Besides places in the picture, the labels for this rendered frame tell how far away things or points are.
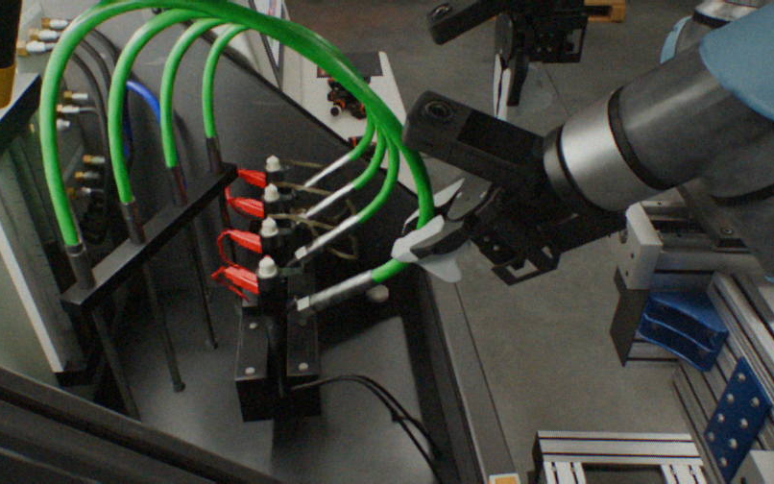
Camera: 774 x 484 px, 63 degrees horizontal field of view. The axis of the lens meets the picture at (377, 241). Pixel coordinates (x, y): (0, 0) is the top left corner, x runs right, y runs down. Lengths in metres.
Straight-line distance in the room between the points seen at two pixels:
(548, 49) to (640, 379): 1.62
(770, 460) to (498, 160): 0.46
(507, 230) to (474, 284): 1.95
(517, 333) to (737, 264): 1.27
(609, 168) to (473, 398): 0.44
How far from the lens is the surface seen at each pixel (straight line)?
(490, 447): 0.76
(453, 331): 0.88
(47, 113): 0.66
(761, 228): 0.44
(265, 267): 0.72
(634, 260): 1.05
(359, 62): 1.64
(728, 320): 1.07
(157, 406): 0.99
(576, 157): 0.44
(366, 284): 0.62
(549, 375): 2.16
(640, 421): 2.13
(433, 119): 0.48
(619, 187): 0.44
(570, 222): 0.50
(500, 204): 0.49
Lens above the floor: 1.56
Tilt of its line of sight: 36 degrees down
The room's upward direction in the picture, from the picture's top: straight up
